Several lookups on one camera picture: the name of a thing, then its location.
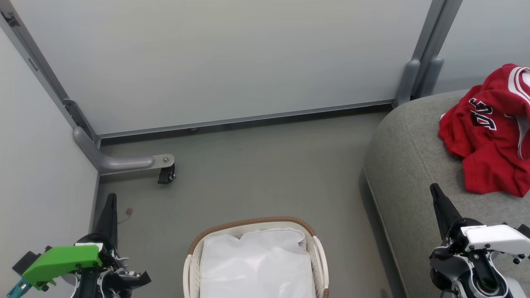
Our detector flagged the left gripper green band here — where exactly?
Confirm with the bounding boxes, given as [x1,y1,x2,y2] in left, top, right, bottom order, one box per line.
[23,192,152,298]

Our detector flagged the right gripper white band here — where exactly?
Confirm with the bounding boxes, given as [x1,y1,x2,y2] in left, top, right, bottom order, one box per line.
[429,183,530,290]

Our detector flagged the red jersey with black print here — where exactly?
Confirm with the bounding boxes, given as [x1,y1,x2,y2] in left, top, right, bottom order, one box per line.
[439,63,530,162]

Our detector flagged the white laundry basket brown rim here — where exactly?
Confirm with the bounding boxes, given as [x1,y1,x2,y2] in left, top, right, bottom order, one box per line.
[183,216,330,298]

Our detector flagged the grey fabric sofa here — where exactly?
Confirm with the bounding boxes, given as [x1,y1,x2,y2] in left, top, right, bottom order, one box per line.
[364,89,530,298]

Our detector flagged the long grey partition foot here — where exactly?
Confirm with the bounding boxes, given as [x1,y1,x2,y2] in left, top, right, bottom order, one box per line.
[74,126,175,174]

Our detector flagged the black caster wheel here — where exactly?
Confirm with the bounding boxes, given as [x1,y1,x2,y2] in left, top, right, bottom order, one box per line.
[157,164,176,185]

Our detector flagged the white cloth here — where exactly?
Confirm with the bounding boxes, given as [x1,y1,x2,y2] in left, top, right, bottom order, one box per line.
[200,228,316,298]

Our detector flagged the teal left cable connector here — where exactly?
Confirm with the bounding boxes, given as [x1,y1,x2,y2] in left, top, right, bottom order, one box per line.
[6,277,26,298]

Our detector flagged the grey upright partition bracket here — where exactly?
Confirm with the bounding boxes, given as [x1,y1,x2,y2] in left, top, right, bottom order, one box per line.
[394,59,421,107]
[420,56,444,98]

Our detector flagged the grey slanted partition post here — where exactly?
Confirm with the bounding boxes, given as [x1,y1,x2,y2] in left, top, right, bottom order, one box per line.
[0,10,100,145]

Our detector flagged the grey double partition post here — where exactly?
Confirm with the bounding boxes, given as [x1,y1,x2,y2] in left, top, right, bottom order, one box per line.
[410,0,462,83]

